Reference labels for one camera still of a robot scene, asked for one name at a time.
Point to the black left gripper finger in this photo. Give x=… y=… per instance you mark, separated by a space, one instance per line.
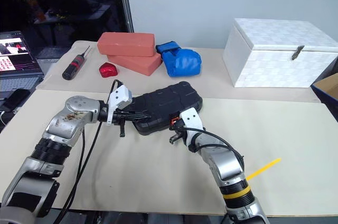
x=136 y=119
x=136 y=114

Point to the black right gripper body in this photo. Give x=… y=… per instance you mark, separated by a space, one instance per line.
x=179 y=126

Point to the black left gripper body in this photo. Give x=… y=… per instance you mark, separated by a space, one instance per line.
x=118 y=117

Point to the black tool case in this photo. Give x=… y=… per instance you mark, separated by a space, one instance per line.
x=169 y=100

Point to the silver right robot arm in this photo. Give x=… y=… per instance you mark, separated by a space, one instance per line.
x=224 y=160

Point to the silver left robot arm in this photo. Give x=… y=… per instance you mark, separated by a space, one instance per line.
x=68 y=123

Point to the red heart shaped box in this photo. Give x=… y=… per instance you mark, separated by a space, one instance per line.
x=108 y=70

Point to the red brick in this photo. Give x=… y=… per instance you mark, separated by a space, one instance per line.
x=125 y=43
x=138 y=64

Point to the large beige table cover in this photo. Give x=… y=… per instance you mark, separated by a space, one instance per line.
x=158 y=176

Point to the narrow beige table cover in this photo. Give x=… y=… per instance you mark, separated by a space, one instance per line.
x=224 y=89

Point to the blue boxing glove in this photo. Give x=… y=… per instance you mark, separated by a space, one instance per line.
x=183 y=63

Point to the black red screwdriver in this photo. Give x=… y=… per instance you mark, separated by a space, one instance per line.
x=72 y=68

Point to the yellow flat strip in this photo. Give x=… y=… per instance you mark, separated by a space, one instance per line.
x=264 y=168

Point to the black flat device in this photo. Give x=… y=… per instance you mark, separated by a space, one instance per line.
x=14 y=98

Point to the open laptop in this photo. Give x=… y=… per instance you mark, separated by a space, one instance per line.
x=16 y=73

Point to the white woven storage chest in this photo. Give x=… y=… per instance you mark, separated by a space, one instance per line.
x=280 y=52

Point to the metal chest latch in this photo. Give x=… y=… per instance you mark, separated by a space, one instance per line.
x=297 y=52

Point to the cardboard box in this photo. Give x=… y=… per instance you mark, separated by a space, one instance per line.
x=328 y=86

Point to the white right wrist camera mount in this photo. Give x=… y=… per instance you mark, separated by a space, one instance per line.
x=192 y=121

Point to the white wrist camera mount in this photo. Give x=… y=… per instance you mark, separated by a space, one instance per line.
x=118 y=97
x=192 y=121

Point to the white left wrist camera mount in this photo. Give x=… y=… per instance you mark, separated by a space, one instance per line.
x=118 y=97

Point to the dark frame under table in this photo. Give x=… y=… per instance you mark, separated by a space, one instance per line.
x=145 y=218

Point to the metal window post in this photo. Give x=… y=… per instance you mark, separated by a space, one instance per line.
x=125 y=2

